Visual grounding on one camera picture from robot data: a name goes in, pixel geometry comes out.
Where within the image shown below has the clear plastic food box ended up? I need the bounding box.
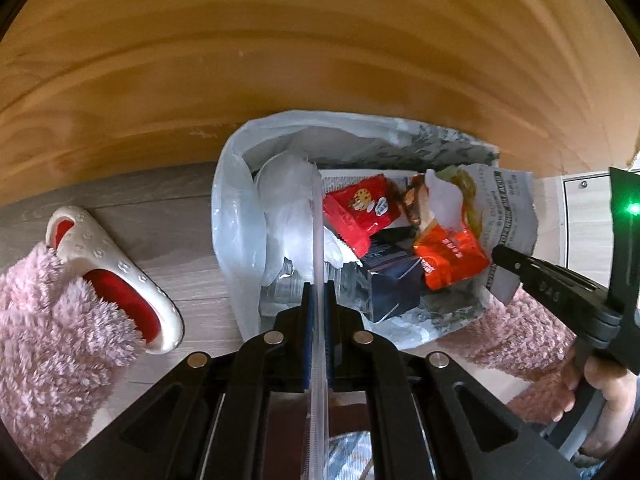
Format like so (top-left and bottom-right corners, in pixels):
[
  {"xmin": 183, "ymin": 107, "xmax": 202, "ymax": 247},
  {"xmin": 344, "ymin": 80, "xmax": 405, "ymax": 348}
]
[{"xmin": 260, "ymin": 257, "xmax": 321, "ymax": 317}]

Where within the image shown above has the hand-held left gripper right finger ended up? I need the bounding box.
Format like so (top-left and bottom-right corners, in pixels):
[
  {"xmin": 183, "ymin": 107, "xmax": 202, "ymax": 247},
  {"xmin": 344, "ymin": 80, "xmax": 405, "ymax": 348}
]
[{"xmin": 324, "ymin": 282, "xmax": 583, "ymax": 480}]

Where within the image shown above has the red orange snack bag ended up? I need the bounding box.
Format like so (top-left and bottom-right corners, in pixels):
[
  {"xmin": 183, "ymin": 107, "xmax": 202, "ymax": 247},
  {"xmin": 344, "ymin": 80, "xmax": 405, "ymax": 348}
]
[{"xmin": 405, "ymin": 167, "xmax": 492, "ymax": 293}]

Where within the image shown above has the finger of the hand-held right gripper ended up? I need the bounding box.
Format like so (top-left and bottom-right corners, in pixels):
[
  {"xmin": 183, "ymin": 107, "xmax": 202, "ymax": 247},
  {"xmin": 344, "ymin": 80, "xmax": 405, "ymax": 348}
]
[{"xmin": 492, "ymin": 245, "xmax": 610, "ymax": 335}]

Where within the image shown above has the pale green mailer bag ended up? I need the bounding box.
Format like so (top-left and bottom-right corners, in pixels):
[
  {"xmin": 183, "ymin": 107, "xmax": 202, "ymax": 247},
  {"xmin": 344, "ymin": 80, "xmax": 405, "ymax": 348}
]
[{"xmin": 465, "ymin": 164, "xmax": 539, "ymax": 307}]

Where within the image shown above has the dark blue carton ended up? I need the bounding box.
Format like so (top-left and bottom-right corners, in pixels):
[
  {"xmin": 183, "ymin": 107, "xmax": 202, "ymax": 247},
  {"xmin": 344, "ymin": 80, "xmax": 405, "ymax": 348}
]
[{"xmin": 357, "ymin": 227, "xmax": 424, "ymax": 324}]

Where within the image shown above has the clear plastic tube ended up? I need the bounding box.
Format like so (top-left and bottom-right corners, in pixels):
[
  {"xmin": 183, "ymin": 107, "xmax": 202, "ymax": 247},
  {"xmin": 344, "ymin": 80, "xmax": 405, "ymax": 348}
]
[{"xmin": 310, "ymin": 164, "xmax": 332, "ymax": 480}]

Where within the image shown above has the person's right hand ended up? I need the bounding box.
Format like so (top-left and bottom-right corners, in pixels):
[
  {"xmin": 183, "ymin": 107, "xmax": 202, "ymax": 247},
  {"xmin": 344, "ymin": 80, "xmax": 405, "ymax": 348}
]
[{"xmin": 552, "ymin": 349, "xmax": 638, "ymax": 428}]

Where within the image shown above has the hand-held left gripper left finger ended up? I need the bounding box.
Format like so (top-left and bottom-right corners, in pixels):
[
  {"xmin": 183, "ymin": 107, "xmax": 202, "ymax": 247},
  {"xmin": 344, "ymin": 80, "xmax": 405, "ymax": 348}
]
[{"xmin": 55, "ymin": 282, "xmax": 317, "ymax": 480}]

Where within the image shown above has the trash bin with white liner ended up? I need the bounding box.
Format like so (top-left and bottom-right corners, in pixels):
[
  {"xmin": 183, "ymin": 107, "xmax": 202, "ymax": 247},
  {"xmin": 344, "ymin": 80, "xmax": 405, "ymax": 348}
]
[{"xmin": 210, "ymin": 108, "xmax": 502, "ymax": 352}]

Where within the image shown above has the white plastic bag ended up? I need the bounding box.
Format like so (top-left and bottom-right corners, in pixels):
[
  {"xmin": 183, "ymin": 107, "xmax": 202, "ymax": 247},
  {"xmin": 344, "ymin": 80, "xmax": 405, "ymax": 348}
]
[{"xmin": 252, "ymin": 152, "xmax": 347, "ymax": 287}]

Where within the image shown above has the person's pink fluffy right leg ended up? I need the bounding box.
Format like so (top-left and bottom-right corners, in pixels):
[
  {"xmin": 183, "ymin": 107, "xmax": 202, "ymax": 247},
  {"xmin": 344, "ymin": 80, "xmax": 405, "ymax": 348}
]
[{"xmin": 437, "ymin": 284, "xmax": 582, "ymax": 427}]

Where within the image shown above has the red cookie packet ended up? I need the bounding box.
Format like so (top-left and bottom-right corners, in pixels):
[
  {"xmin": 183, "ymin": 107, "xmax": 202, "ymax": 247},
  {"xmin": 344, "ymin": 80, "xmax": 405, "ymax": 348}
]
[{"xmin": 322, "ymin": 174, "xmax": 404, "ymax": 257}]

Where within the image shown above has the white red slipper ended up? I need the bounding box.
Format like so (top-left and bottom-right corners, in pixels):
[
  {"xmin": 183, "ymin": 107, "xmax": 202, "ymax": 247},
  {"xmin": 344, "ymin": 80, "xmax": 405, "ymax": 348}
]
[{"xmin": 46, "ymin": 206, "xmax": 184, "ymax": 356}]

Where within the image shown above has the wooden bed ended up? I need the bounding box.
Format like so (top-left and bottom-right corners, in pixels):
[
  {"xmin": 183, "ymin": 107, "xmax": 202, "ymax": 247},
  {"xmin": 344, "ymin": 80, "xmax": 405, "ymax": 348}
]
[{"xmin": 0, "ymin": 0, "xmax": 640, "ymax": 209}]

